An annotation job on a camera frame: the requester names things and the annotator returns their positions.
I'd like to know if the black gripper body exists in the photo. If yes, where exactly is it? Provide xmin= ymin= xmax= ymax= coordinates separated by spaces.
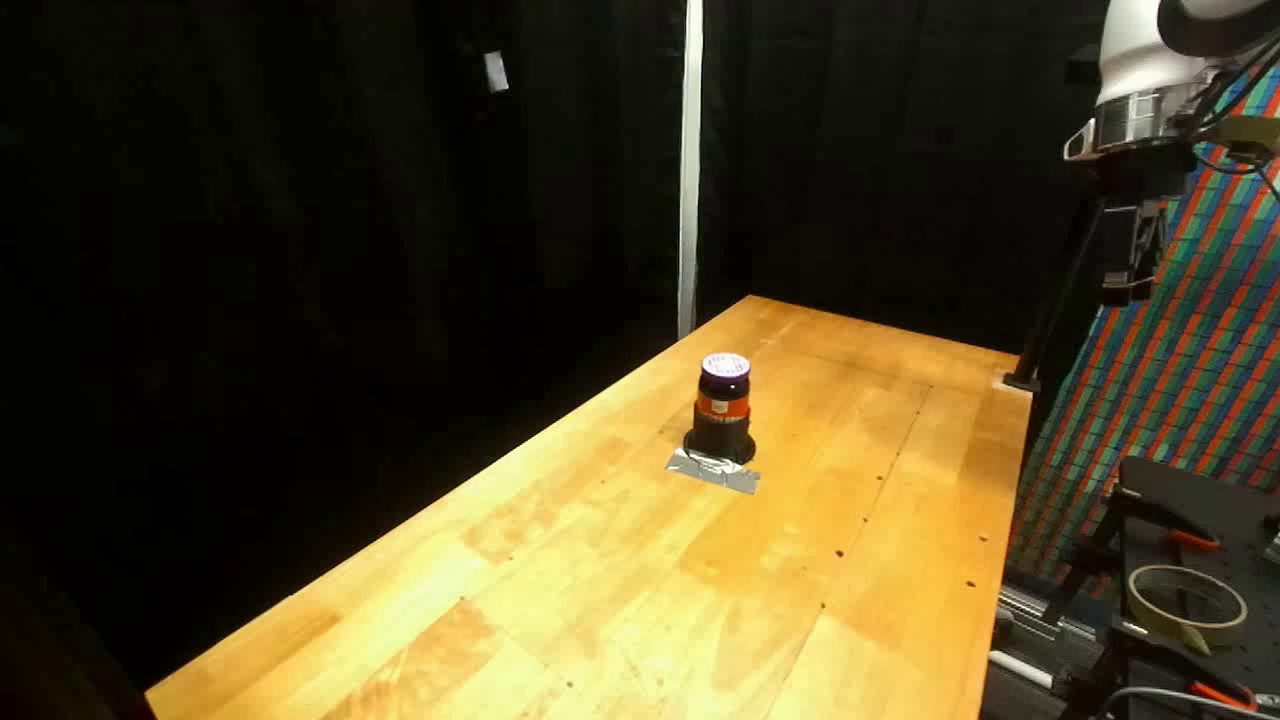
xmin=1096 ymin=156 xmax=1176 ymax=310

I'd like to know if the dark jar with orange label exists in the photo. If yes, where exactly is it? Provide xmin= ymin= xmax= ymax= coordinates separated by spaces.
xmin=687 ymin=350 xmax=761 ymax=470

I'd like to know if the black tripod stand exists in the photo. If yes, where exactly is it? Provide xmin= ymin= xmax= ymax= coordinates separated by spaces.
xmin=1000 ymin=198 xmax=1129 ymax=399

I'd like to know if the colourful striped cloth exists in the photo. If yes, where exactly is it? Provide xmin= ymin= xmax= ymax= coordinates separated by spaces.
xmin=1009 ymin=57 xmax=1280 ymax=592

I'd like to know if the black perforated board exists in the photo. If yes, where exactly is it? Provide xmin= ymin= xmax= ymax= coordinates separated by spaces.
xmin=1059 ymin=458 xmax=1280 ymax=720

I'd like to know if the roll of masking tape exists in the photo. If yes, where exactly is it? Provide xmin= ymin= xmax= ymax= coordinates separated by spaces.
xmin=1120 ymin=560 xmax=1251 ymax=662

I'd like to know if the white vertical pole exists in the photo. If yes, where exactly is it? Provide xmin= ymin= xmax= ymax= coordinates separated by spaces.
xmin=673 ymin=0 xmax=710 ymax=340

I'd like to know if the black curtain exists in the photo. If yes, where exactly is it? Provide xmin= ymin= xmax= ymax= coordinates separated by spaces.
xmin=0 ymin=0 xmax=1116 ymax=696

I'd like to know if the orange handled clamp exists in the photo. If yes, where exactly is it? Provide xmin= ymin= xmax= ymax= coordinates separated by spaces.
xmin=1165 ymin=528 xmax=1225 ymax=560

